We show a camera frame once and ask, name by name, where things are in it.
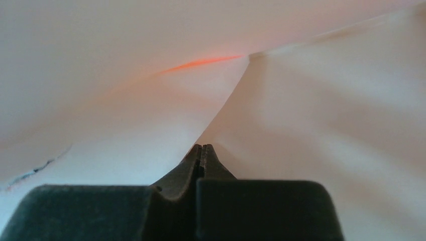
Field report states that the orange paper bag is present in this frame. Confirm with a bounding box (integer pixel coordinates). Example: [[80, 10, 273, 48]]
[[1, 1, 425, 240]]

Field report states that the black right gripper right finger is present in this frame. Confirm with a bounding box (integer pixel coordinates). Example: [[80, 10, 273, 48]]
[[195, 144, 344, 240]]

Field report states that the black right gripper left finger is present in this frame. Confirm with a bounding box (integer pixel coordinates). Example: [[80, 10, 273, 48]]
[[1, 145, 202, 240]]

